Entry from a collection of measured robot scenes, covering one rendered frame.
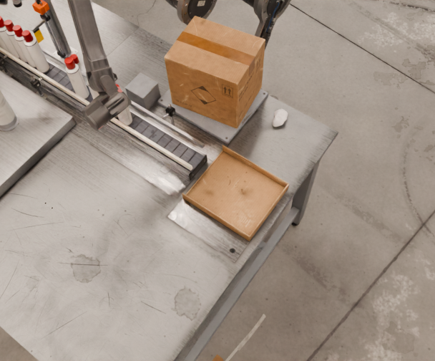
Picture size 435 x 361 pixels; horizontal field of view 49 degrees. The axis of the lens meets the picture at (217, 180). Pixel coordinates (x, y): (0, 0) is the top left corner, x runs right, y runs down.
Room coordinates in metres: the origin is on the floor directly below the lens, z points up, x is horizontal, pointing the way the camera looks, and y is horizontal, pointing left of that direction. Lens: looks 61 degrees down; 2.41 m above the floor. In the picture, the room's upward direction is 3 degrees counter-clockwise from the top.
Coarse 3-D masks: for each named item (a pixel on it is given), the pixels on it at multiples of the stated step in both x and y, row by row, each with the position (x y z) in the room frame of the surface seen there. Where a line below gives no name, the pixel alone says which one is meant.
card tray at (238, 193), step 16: (224, 160) 0.97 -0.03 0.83; (240, 160) 0.97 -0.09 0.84; (208, 176) 0.91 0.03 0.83; (224, 176) 0.90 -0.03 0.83; (240, 176) 0.90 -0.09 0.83; (256, 176) 0.89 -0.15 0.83; (272, 176) 0.88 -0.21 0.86; (192, 192) 0.84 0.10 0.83; (208, 192) 0.84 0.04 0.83; (224, 192) 0.83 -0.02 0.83; (240, 192) 0.83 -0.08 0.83; (256, 192) 0.83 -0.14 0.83; (272, 192) 0.82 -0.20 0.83; (208, 208) 0.77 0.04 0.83; (224, 208) 0.77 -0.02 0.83; (240, 208) 0.76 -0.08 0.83; (256, 208) 0.76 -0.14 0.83; (272, 208) 0.75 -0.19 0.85; (224, 224) 0.70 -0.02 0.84; (240, 224) 0.70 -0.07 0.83; (256, 224) 0.70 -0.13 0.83
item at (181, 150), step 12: (12, 60) 1.52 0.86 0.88; (48, 72) 1.44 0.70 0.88; (60, 72) 1.43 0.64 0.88; (60, 84) 1.37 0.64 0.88; (132, 120) 1.16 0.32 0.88; (144, 120) 1.15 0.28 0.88; (144, 132) 1.10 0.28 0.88; (156, 132) 1.09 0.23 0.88; (168, 144) 1.03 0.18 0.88; (180, 144) 1.03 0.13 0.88; (180, 156) 0.98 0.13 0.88; (192, 156) 0.97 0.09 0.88; (204, 156) 0.97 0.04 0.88; (192, 168) 0.92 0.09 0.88
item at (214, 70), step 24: (192, 24) 1.41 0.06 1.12; (216, 24) 1.40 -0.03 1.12; (192, 48) 1.29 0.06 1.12; (216, 48) 1.28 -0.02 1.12; (240, 48) 1.28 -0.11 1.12; (264, 48) 1.31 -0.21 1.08; (168, 72) 1.25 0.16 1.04; (192, 72) 1.20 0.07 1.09; (216, 72) 1.17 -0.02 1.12; (240, 72) 1.16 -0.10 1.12; (192, 96) 1.20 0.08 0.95; (216, 96) 1.15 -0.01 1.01; (240, 96) 1.13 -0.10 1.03; (216, 120) 1.15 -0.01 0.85; (240, 120) 1.13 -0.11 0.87
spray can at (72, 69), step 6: (66, 60) 1.30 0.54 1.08; (72, 60) 1.30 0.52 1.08; (72, 66) 1.29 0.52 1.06; (78, 66) 1.31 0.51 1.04; (72, 72) 1.28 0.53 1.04; (78, 72) 1.29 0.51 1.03; (72, 78) 1.28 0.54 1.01; (78, 78) 1.28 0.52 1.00; (72, 84) 1.28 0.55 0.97; (78, 84) 1.28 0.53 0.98; (84, 84) 1.30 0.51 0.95; (78, 90) 1.28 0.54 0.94; (84, 90) 1.29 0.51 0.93; (84, 96) 1.28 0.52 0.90
